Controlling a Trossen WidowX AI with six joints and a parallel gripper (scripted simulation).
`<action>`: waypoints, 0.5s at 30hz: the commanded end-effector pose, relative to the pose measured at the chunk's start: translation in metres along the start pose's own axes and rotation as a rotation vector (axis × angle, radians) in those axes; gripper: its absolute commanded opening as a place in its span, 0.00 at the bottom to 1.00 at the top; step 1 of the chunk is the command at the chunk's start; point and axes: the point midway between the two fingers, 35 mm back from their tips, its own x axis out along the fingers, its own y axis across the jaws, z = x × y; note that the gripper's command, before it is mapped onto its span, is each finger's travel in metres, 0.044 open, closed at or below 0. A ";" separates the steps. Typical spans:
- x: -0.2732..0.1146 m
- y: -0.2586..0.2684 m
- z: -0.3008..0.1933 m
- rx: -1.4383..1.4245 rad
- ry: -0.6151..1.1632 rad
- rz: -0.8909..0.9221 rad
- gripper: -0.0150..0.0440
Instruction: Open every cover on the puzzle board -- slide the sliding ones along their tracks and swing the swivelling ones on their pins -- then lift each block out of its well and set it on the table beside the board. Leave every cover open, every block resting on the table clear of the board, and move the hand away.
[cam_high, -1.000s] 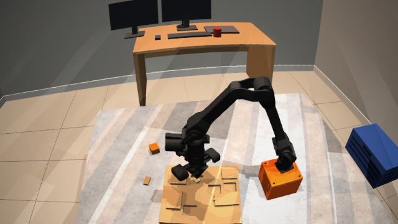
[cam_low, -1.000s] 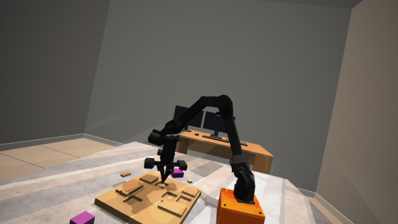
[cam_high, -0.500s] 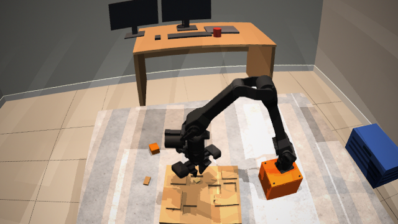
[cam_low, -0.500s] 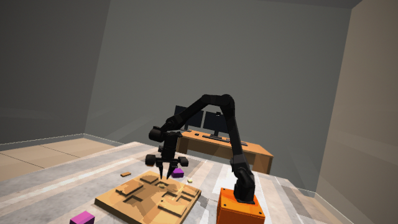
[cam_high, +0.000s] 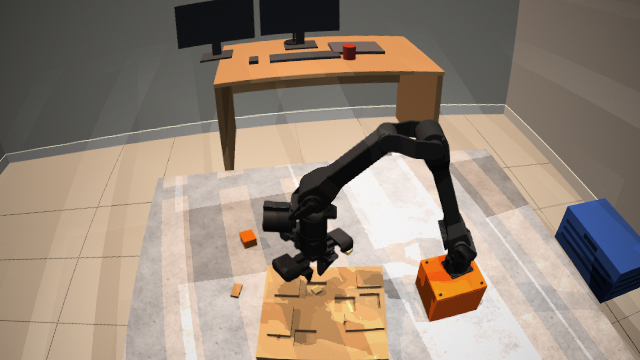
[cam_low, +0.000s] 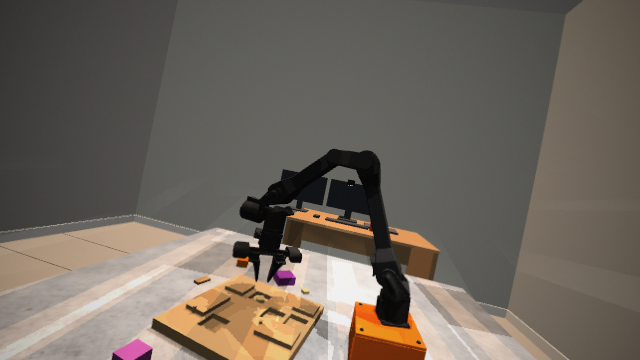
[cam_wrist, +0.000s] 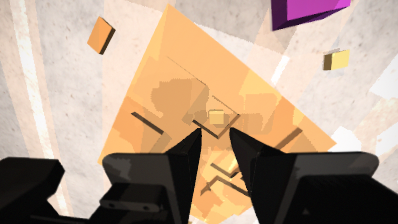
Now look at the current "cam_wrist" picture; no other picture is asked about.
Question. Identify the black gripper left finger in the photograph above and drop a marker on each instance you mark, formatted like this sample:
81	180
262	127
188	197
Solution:
176	169

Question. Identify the orange rectangular block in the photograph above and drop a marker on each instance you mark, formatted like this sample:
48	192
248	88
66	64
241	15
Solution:
101	35

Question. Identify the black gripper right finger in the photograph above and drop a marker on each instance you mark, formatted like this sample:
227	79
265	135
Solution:
271	176

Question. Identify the purple cube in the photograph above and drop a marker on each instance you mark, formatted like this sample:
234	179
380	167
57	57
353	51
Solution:
290	13

